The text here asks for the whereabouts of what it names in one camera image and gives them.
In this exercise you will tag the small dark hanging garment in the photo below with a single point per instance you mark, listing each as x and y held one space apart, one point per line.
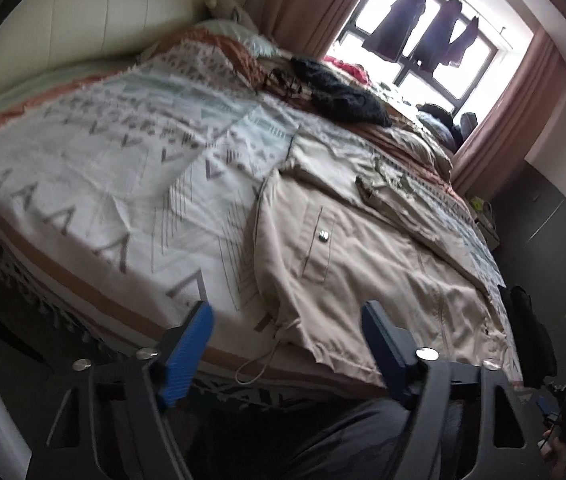
463 45

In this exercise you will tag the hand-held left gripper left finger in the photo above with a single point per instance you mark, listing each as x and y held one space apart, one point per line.
185 355

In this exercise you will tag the black knitted sweater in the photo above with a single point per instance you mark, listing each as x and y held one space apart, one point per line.
343 95

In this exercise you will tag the brown orange duvet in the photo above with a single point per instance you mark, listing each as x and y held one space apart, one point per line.
388 135

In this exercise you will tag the light green bed sheet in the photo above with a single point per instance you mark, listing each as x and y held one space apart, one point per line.
63 85

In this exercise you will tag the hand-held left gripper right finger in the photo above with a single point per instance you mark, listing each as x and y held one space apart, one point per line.
383 355

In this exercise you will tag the white nightstand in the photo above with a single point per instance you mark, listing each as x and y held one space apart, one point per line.
485 227

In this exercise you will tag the green and white packet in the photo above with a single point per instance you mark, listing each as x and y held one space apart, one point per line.
476 203

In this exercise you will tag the beige coat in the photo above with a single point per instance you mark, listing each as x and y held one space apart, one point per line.
363 285

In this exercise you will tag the pink cloth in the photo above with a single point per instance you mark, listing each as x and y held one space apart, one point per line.
348 67

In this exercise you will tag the black folded clothes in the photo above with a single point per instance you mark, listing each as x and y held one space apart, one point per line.
528 335

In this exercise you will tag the beige plush toy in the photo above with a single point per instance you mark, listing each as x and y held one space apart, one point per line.
228 7

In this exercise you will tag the dark cushions on windowsill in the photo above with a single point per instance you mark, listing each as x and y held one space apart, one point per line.
435 110

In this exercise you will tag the white patterned blanket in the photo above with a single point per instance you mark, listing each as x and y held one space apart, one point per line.
113 185

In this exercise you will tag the light green pillow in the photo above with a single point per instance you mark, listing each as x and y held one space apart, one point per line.
233 35

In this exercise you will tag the person's right hand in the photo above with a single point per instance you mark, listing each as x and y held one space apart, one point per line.
559 460

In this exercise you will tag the grey cushion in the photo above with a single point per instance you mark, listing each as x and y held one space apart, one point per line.
468 124

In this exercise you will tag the cream upholstered headboard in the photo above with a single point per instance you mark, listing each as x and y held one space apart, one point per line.
88 10

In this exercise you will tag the long dark hanging jacket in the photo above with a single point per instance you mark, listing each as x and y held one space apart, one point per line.
398 25

